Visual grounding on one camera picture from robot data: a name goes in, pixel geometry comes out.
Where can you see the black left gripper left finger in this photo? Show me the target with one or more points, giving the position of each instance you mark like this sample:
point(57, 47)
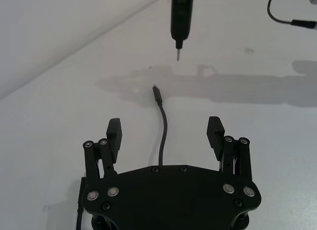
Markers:
point(112, 145)

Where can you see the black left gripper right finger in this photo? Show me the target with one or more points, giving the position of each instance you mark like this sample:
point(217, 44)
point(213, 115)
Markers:
point(215, 138)

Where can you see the black pen-shaped electric screwdriver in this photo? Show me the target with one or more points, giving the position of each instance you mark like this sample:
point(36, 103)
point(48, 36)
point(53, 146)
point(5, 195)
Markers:
point(182, 17)

